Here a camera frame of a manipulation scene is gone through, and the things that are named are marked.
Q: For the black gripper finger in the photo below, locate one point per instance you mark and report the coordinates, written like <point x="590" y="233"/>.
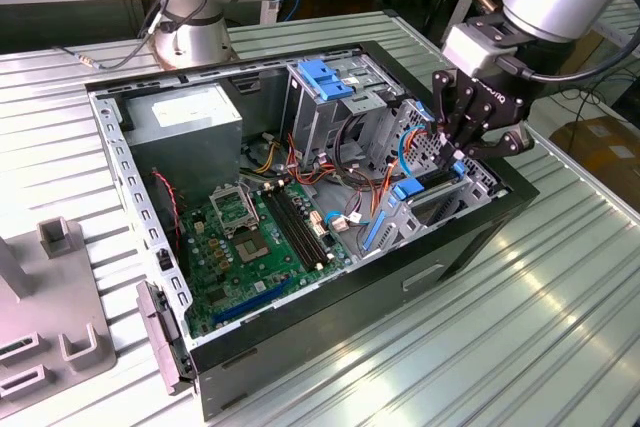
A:
<point x="462" y="112"/>
<point x="500" y="148"/>

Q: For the hard disk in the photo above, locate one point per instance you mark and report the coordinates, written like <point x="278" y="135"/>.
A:
<point x="407" y="189"/>

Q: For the grey metal disk bay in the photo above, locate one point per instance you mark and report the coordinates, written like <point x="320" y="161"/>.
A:
<point x="475" y="192"/>

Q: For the brown cardboard box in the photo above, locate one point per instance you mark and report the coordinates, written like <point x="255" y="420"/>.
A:
<point x="600" y="157"/>

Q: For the blue plastic drive latch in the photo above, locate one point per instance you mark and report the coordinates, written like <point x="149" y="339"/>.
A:
<point x="320" y="79"/>

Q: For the metal slat side table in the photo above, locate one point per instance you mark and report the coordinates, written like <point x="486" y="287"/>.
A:
<point x="627" y="27"/>

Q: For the grey optical drive cage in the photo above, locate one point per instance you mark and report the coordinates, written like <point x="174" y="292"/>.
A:
<point x="310" y="122"/>

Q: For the black RAM slot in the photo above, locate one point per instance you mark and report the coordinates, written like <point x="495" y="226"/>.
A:
<point x="304" y="224"/>
<point x="290" y="229"/>

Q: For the black PC case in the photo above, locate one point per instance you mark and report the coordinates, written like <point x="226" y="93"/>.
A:
<point x="350" y="307"/>

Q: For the CPU socket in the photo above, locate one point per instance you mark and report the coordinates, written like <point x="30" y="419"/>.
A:
<point x="251" y="248"/>

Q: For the green motherboard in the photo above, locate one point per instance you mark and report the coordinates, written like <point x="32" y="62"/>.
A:
<point x="240" y="278"/>

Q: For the grey power supply unit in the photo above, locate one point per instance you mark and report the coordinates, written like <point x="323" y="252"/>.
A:
<point x="185" y="157"/>

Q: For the blue expansion slot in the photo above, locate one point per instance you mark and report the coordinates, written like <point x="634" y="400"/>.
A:
<point x="250" y="303"/>

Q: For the grey parts rack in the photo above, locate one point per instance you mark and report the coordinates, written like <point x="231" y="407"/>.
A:
<point x="50" y="307"/>

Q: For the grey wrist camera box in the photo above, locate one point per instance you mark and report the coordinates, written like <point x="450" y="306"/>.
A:
<point x="465" y="49"/>

